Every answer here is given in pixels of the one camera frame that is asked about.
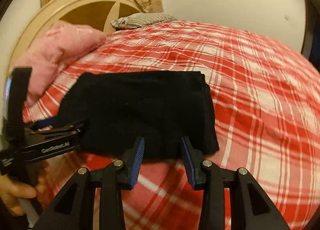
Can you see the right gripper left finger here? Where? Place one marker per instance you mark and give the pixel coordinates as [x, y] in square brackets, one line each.
[73, 206]

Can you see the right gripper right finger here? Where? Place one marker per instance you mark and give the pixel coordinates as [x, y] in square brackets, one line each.
[251, 208]

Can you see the black pants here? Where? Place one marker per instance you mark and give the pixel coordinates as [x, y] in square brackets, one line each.
[160, 106]

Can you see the left hand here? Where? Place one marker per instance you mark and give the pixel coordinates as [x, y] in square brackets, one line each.
[11, 190]

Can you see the pink folded quilt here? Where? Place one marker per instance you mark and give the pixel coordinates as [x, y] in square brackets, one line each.
[53, 51]

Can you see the red white plaid bedsheet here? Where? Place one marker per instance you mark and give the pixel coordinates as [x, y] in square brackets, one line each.
[265, 96]

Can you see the cream round headboard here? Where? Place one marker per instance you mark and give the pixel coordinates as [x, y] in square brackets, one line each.
[97, 13]

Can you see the grey striped pillow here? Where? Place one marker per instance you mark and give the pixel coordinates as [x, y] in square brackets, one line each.
[138, 20]

